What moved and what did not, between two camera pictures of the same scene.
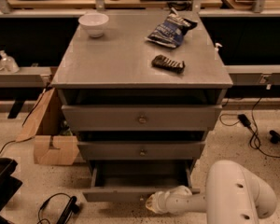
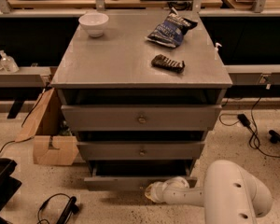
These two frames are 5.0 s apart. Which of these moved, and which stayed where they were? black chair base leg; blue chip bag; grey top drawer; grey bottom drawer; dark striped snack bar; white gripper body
Moved: grey bottom drawer; white gripper body
Stayed: dark striped snack bar; grey top drawer; black chair base leg; blue chip bag
